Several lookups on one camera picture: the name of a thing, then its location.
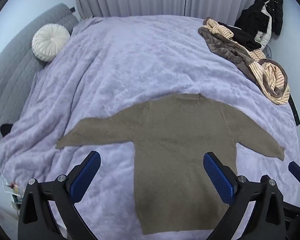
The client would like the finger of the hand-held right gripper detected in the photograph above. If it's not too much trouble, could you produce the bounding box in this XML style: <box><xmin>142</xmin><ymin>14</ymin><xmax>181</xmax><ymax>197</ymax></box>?
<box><xmin>283</xmin><ymin>200</ymin><xmax>300</xmax><ymax>216</ymax></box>
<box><xmin>288</xmin><ymin>161</ymin><xmax>300</xmax><ymax>186</ymax></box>

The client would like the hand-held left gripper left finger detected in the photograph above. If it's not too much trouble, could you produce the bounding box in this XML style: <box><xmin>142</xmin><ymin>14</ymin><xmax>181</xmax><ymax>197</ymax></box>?
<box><xmin>17</xmin><ymin>151</ymin><xmax>102</xmax><ymax>240</ymax></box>

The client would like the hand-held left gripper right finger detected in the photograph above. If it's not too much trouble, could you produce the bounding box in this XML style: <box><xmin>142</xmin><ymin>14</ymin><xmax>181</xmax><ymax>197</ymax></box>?
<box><xmin>203</xmin><ymin>152</ymin><xmax>287</xmax><ymax>240</ymax></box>

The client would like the olive brown knit sweater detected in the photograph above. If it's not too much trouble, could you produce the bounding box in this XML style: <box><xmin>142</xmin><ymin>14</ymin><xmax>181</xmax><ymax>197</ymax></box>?
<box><xmin>55</xmin><ymin>93</ymin><xmax>285</xmax><ymax>235</ymax></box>

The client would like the bedside clutter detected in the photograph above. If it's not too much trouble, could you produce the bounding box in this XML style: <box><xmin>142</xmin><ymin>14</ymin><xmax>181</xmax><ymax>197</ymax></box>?
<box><xmin>4</xmin><ymin>177</ymin><xmax>23</xmax><ymax>209</ymax></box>

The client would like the small black object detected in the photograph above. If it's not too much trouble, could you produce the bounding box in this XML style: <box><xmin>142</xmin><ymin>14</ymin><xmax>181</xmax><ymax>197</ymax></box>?
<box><xmin>0</xmin><ymin>123</ymin><xmax>14</xmax><ymax>137</ymax></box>

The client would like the striped brown-lined fleece garment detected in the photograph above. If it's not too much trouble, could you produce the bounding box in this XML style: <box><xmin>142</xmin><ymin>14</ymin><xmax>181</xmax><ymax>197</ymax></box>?
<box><xmin>198</xmin><ymin>17</ymin><xmax>290</xmax><ymax>105</ymax></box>

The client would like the lavender fleece blanket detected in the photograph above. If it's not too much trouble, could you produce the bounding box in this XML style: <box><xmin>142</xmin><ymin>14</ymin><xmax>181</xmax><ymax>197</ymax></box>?
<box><xmin>0</xmin><ymin>15</ymin><xmax>300</xmax><ymax>240</ymax></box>

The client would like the grey quilted headboard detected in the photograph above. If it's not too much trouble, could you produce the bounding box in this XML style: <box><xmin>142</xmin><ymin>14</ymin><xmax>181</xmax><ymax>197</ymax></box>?
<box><xmin>0</xmin><ymin>3</ymin><xmax>79</xmax><ymax>155</ymax></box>

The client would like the black folded garment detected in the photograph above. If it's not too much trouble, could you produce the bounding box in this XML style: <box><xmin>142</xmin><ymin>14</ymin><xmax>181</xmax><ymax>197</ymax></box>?
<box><xmin>219</xmin><ymin>22</ymin><xmax>262</xmax><ymax>51</ymax></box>

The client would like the white round pleated pillow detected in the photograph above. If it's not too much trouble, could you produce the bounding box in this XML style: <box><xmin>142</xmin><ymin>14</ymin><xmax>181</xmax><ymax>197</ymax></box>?
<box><xmin>32</xmin><ymin>23</ymin><xmax>71</xmax><ymax>62</ymax></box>

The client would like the white puffer vest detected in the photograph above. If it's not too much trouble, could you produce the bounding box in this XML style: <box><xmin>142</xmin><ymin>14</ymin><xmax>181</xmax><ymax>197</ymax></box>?
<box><xmin>254</xmin><ymin>4</ymin><xmax>273</xmax><ymax>48</ymax></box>

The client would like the black hanging jacket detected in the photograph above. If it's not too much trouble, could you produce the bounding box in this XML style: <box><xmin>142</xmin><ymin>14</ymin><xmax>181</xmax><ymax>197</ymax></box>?
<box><xmin>234</xmin><ymin>0</ymin><xmax>283</xmax><ymax>37</ymax></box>

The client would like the black strap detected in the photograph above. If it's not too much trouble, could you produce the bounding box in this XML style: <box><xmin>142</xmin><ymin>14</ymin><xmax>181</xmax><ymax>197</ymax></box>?
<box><xmin>289</xmin><ymin>94</ymin><xmax>300</xmax><ymax>126</ymax></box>

